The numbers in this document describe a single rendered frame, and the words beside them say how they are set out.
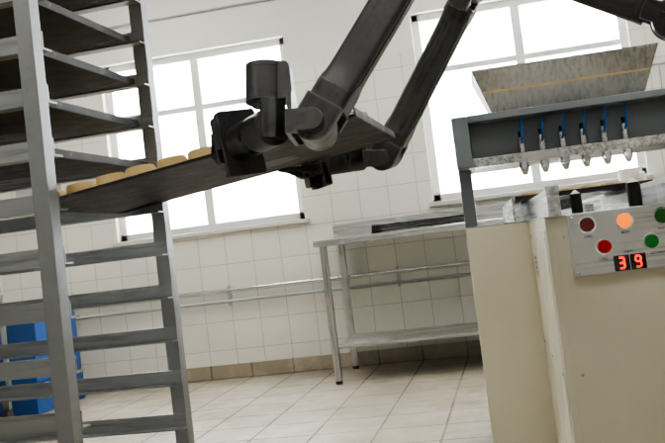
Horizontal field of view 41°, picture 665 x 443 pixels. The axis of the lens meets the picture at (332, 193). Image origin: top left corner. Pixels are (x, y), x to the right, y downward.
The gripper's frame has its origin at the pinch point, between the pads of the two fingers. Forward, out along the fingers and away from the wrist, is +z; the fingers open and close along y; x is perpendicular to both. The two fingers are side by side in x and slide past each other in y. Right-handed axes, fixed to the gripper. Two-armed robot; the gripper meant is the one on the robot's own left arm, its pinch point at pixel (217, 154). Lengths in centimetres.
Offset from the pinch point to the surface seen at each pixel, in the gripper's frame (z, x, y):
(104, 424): 63, -8, 44
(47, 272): 17.6, -25.4, 12.7
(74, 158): 25.7, -14.9, -6.7
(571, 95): 60, 152, -14
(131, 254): 54, 2, 10
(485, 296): 81, 118, 40
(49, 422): 24, -28, 37
